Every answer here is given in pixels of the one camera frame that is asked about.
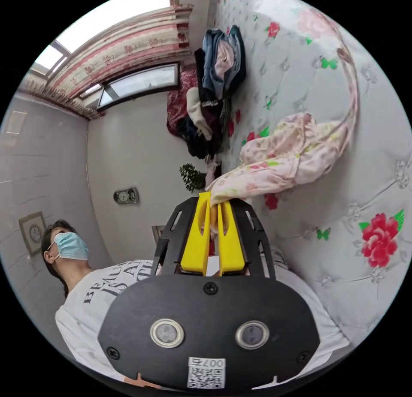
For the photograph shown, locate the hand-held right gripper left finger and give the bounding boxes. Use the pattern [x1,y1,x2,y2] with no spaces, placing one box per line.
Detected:
[180,192,212,277]

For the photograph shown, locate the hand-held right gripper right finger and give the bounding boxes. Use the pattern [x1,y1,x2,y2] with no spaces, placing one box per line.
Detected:
[217,200,246,277]

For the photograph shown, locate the pink floral skirt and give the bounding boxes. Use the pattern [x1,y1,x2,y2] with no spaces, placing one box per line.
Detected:
[205,9,360,206]

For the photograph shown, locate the bed with floral quilt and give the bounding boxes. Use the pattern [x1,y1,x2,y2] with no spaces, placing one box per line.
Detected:
[206,0,412,343]

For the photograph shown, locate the striped floral curtain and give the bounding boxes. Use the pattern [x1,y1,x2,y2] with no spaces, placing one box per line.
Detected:
[18,3,195,120]

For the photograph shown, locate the green potted plant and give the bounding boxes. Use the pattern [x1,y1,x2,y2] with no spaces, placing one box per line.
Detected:
[179,163,207,194]

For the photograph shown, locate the person's body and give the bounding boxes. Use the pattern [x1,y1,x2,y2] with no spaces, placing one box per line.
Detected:
[41,219,351,383]

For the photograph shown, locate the pile of clothes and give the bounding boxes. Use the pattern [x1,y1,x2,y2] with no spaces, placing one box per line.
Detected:
[166,25,246,159]

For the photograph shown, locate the window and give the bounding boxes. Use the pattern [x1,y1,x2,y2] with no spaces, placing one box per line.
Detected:
[30,0,181,112]

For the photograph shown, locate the oval wall clock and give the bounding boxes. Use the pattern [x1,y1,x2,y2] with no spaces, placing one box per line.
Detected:
[113,186,139,205]

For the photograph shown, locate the framed wall picture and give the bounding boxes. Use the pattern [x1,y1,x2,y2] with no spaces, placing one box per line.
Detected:
[18,211,47,257]

